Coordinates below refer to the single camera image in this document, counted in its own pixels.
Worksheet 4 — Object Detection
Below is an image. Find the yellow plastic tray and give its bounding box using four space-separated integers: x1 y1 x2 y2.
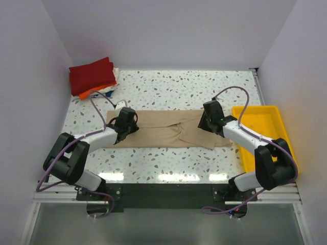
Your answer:
231 106 298 172

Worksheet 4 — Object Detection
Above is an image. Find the folded red t-shirt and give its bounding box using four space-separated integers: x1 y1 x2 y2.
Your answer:
69 57 116 96

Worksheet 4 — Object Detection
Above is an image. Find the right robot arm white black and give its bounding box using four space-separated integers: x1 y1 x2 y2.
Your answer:
198 99 298 201

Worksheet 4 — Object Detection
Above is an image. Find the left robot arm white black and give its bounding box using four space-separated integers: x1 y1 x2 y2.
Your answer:
43 107 139 200

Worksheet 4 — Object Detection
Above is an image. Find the beige t-shirt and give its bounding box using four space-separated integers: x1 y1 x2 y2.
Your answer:
107 110 231 150

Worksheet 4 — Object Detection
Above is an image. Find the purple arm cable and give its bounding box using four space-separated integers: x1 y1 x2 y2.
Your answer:
36 90 123 219
201 86 299 219

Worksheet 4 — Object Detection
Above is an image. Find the folded orange t-shirt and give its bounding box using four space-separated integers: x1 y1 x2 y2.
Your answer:
77 84 117 100

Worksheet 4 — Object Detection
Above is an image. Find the folded white blue t-shirt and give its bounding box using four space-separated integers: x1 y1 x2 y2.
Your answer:
89 90 114 97

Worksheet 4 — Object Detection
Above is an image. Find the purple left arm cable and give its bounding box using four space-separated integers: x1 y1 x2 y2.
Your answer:
36 90 123 219

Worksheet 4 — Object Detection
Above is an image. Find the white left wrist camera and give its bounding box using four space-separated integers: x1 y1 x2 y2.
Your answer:
115 100 128 111

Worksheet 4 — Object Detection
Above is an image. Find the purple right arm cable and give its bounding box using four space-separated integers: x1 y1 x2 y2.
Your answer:
201 86 299 219

